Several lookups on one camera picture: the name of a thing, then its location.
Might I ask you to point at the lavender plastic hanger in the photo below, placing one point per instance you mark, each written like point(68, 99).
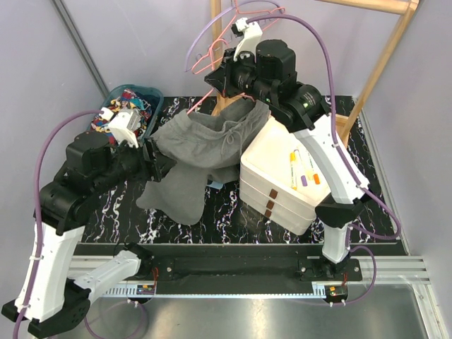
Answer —
point(217, 18)

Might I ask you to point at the orange cap marker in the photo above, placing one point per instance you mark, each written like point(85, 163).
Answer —
point(312, 171)

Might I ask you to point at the wooden clothes rack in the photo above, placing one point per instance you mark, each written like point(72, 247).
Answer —
point(406, 11)

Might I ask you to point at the blue clipboard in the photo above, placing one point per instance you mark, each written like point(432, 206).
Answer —
point(214, 185)

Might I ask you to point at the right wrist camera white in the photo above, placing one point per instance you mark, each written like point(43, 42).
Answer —
point(251, 35)

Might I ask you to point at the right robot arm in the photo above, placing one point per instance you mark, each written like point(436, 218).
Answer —
point(268, 74)

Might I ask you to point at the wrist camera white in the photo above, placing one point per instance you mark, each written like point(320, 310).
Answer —
point(123, 125)
point(251, 35)

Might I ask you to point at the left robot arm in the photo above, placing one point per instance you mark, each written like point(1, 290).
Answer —
point(93, 166)

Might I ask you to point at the yellow cap marker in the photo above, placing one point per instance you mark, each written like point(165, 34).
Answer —
point(293, 170)

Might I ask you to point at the purple cap marker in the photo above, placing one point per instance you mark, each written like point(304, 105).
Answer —
point(304, 160)

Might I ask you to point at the white stacked trays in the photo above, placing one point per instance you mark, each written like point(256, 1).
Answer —
point(265, 180)

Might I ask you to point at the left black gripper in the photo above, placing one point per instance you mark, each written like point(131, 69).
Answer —
point(159, 165)

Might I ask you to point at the black marbled table mat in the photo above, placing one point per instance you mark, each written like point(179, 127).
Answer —
point(226, 219)

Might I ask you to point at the colourful comic print shorts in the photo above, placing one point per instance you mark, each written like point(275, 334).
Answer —
point(120, 113)

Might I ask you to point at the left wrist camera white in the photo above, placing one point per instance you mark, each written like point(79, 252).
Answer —
point(123, 125)

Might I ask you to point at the grey shorts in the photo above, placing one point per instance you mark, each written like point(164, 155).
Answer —
point(205, 148)

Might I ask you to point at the pink wire hanger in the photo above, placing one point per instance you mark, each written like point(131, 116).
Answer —
point(220, 21)
point(201, 99)

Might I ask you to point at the teal plastic bin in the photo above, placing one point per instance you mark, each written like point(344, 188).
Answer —
point(155, 102)

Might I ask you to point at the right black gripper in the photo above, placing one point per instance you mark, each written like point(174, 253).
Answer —
point(222, 78)

